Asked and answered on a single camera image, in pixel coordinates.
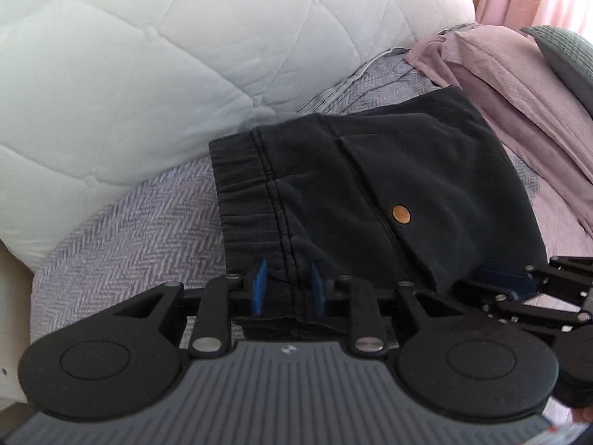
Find grey-green cushion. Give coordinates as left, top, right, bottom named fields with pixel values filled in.
left=520, top=25, right=593, bottom=118

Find dark pants with brass button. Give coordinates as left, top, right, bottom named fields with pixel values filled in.
left=208, top=86, right=549, bottom=335

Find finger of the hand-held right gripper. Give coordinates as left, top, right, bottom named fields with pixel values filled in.
left=476, top=254, right=593, bottom=301
left=456, top=278, right=593, bottom=335

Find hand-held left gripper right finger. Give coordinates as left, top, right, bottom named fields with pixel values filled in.
left=310, top=261, right=465, bottom=357

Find pink and grey bed blanket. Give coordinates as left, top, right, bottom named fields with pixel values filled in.
left=30, top=21, right=593, bottom=339

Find pink pillow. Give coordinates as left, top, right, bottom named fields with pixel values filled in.
left=404, top=24, right=593, bottom=238

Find white quilted headboard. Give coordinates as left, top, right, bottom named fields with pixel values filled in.
left=0, top=0, right=478, bottom=261

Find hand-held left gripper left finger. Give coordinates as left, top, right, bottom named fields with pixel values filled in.
left=112, top=256, right=269, bottom=359

